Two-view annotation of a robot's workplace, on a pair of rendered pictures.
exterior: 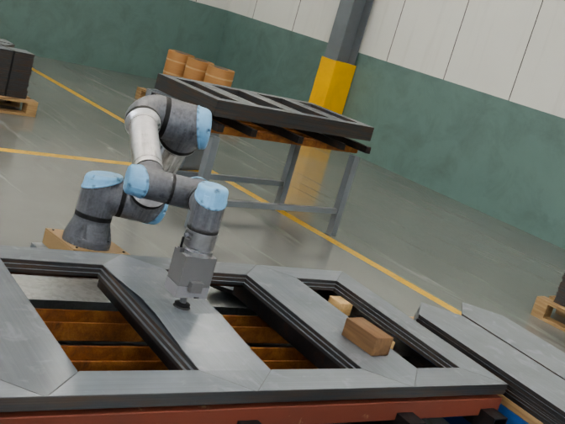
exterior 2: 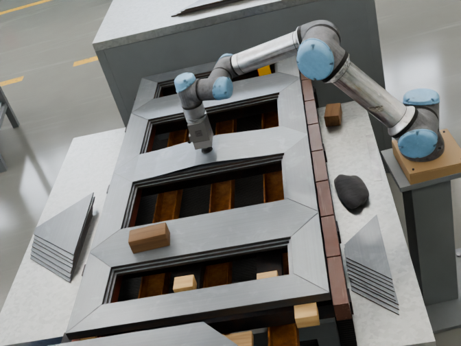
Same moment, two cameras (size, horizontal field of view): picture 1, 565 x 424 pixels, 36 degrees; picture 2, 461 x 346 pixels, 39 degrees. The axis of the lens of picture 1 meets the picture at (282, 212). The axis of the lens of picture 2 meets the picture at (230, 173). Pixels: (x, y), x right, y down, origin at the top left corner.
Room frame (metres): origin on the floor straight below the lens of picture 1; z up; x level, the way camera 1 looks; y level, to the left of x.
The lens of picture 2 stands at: (3.46, -1.16, 2.09)
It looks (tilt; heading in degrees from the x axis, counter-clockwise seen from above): 34 degrees down; 137
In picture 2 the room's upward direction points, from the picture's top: 17 degrees counter-clockwise
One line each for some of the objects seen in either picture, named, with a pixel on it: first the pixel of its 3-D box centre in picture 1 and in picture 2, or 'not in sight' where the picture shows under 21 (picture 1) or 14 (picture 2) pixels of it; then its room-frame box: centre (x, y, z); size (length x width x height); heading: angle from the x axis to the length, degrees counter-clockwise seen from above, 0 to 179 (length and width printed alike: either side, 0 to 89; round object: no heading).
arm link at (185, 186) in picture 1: (192, 194); (216, 86); (2.02, 0.22, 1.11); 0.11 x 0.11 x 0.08; 20
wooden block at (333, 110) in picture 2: not in sight; (333, 114); (2.12, 0.71, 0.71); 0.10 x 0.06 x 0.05; 115
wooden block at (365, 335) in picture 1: (366, 336); (149, 237); (2.07, -0.30, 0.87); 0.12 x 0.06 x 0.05; 41
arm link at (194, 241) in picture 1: (198, 239); (193, 109); (1.93, 0.17, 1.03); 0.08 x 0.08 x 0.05
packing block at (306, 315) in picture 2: not in sight; (306, 314); (2.65, -0.30, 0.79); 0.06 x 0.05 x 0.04; 36
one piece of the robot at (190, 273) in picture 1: (192, 272); (197, 128); (1.92, 0.16, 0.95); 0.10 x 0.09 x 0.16; 36
